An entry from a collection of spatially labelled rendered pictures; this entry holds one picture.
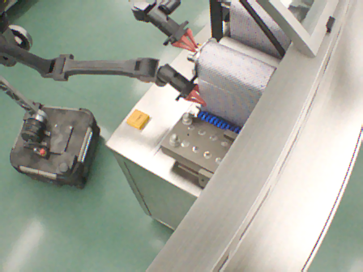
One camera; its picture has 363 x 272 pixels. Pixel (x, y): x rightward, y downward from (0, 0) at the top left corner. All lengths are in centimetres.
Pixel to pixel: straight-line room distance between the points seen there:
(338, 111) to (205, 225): 53
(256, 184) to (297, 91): 20
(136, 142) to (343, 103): 87
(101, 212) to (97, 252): 29
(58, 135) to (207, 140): 135
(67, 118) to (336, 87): 193
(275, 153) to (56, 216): 206
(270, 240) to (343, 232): 166
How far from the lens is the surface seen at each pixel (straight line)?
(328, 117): 92
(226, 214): 54
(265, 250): 75
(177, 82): 131
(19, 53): 142
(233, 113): 129
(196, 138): 132
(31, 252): 252
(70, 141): 241
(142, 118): 152
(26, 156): 252
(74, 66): 142
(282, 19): 70
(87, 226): 240
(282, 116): 62
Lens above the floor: 216
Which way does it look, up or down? 59 degrees down
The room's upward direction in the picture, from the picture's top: 9 degrees counter-clockwise
